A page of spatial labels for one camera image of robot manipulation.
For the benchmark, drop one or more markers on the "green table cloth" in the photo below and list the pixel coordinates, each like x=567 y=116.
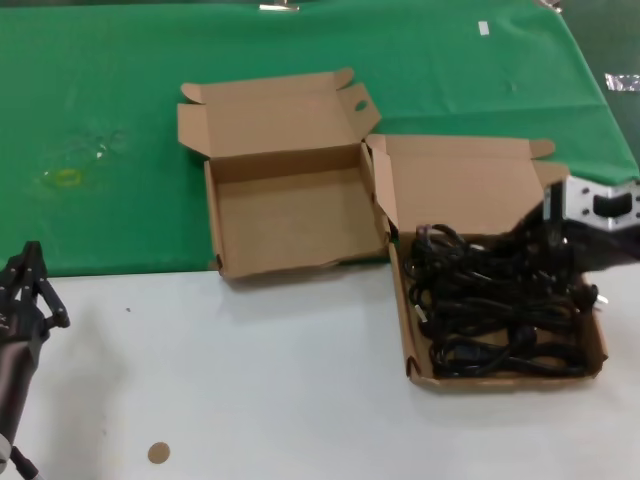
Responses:
x=100 y=75

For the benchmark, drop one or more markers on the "metal cloth clip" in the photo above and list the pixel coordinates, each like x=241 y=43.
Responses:
x=550 y=4

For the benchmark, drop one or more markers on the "round cardboard disc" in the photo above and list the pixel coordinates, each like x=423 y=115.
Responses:
x=159 y=453

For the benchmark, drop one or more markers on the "crumpled silver foil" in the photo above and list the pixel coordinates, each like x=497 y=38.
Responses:
x=622 y=82

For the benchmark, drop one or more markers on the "brown cardboard box oval hole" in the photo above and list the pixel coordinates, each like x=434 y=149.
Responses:
x=290 y=220

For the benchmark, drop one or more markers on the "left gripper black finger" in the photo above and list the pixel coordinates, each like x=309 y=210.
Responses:
x=27 y=265
x=52 y=307

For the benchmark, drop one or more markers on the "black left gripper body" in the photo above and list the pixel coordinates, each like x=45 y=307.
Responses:
x=20 y=325

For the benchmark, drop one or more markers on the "brown cardboard box round hole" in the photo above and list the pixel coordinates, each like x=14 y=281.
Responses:
x=460 y=190

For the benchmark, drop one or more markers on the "white tape strip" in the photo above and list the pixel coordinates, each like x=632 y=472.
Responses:
x=483 y=28

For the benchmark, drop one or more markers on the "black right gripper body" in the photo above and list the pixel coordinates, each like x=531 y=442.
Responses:
x=580 y=245

